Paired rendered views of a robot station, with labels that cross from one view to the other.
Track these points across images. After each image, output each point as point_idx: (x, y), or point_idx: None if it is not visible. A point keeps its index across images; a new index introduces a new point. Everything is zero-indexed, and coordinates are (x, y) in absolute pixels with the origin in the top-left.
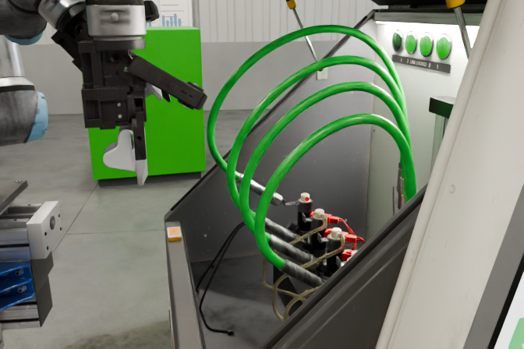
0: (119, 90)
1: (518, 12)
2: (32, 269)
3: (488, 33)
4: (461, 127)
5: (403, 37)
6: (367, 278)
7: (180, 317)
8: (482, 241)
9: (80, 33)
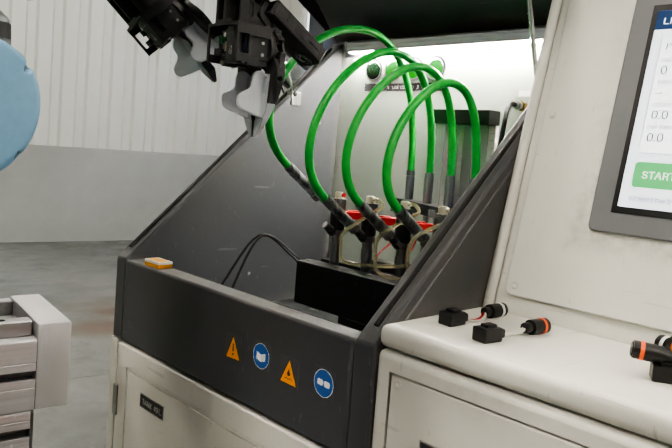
0: (267, 29)
1: None
2: None
3: (558, 12)
4: (548, 75)
5: (381, 65)
6: (489, 197)
7: (258, 303)
8: (590, 136)
9: None
